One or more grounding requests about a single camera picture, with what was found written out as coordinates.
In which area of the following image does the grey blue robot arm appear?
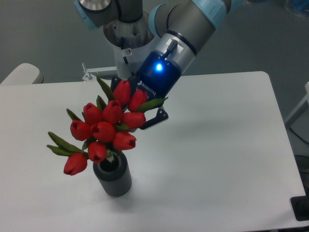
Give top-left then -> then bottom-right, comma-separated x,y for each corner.
74,0 -> 242,100

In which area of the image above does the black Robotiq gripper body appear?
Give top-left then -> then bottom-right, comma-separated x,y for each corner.
128,51 -> 182,101

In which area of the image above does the black cable on pedestal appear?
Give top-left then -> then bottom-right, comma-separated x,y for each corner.
122,56 -> 136,76

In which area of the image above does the white furniture at right edge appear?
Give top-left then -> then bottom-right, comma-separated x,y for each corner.
283,82 -> 309,128

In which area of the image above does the red tulip bouquet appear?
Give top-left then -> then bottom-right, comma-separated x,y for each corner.
47,78 -> 165,175

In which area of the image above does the black device at table edge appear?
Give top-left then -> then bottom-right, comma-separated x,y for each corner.
290,196 -> 309,221

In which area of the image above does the dark grey ribbed vase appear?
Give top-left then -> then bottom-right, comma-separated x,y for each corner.
93,154 -> 132,197

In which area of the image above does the white metal base frame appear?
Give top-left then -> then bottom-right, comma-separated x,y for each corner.
82,63 -> 132,82

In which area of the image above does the white chair back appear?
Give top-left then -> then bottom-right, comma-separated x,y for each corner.
0,63 -> 44,86

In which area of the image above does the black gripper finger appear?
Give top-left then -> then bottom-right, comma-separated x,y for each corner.
110,76 -> 122,90
139,108 -> 169,130

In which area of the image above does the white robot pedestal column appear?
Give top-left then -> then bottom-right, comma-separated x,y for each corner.
103,12 -> 159,76

